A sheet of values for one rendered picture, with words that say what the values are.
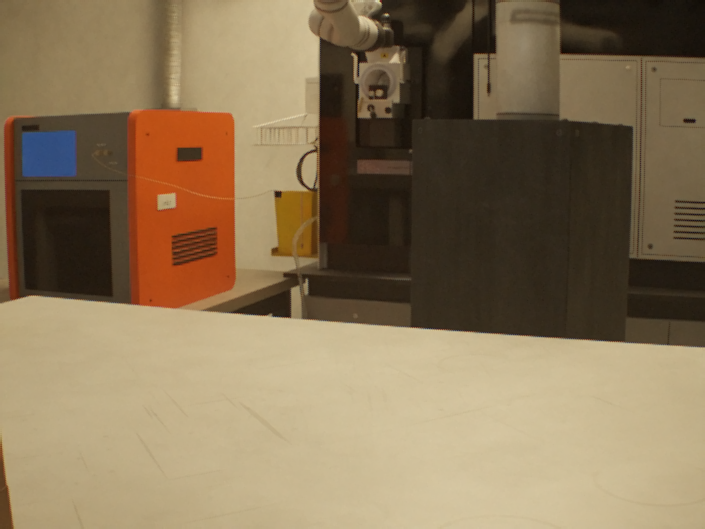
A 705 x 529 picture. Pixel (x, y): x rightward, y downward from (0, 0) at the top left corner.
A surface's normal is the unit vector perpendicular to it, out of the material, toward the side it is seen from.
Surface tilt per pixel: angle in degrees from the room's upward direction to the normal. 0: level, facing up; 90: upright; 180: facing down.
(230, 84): 90
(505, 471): 0
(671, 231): 90
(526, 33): 90
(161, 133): 90
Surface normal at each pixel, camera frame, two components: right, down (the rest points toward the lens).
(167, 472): 0.00, -0.99
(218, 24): -0.32, 0.14
